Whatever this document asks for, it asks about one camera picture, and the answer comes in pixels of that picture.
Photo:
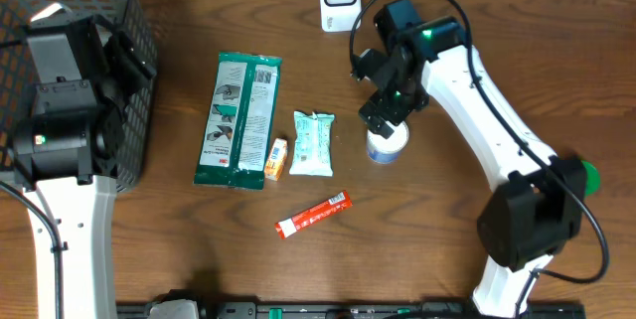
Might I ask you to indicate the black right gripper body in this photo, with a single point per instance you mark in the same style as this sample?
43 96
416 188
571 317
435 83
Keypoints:
397 101

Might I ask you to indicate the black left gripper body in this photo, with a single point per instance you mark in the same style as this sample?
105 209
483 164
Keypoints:
125 72

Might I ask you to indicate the white blue label jar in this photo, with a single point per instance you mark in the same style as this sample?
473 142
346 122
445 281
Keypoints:
387 150

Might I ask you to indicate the mint green wipes pack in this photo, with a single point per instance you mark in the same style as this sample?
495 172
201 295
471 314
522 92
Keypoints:
311 155

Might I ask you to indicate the red snack bar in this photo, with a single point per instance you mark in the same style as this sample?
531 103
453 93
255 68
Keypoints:
314 215

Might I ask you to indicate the orange Kleenex tissue pack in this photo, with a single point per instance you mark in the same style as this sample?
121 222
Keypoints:
276 159

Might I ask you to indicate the green white 3M package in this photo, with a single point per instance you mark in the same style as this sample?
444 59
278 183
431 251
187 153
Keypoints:
238 127

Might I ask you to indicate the green lid jar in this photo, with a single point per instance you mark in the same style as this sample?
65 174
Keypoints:
592 178

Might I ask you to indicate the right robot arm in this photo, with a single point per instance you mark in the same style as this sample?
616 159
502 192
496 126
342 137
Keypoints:
537 198

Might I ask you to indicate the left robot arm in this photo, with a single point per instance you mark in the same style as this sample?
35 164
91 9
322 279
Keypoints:
69 152

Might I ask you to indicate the grey plastic mesh basket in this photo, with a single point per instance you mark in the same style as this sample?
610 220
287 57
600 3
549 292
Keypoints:
19 76

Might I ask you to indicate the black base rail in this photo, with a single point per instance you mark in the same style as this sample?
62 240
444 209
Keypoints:
251 308

